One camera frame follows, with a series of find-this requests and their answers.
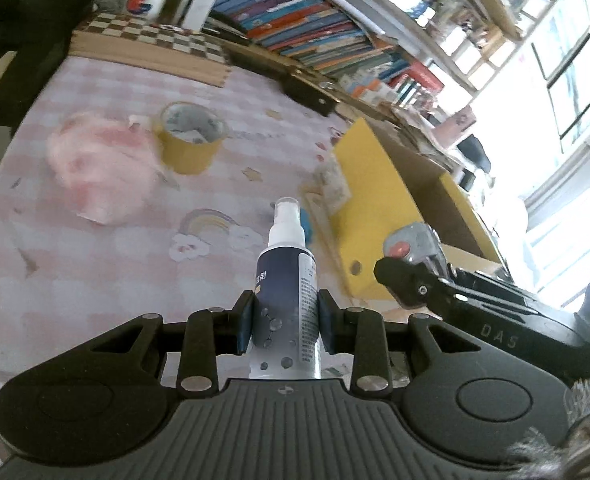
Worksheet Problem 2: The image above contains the grey red small toy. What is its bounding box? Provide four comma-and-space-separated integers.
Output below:
383, 222, 449, 278

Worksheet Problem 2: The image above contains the blue small object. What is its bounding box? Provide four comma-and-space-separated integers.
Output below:
299, 208, 313, 246

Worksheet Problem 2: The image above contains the yellow cardboard box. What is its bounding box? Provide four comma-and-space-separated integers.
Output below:
319, 119, 504, 300

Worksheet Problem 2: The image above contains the pink checkered tablecloth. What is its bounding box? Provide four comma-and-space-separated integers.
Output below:
0, 58, 349, 387

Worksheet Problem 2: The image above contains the pink fluffy plush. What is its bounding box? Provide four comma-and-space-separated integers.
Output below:
46, 112, 164, 226

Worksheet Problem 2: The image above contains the yellow tape roll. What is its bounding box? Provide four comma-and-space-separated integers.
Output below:
154, 102, 229, 176

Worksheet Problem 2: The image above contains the row of lower shelf books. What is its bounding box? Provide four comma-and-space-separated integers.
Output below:
204, 0, 444, 110

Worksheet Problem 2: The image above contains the wooden chess board box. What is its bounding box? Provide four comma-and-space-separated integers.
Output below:
69, 12, 231, 88

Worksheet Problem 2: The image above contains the white green lidded jar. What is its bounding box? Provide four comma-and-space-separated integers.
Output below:
124, 0, 166, 21

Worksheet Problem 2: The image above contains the white bookshelf frame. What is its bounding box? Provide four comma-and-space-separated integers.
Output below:
171, 0, 476, 96

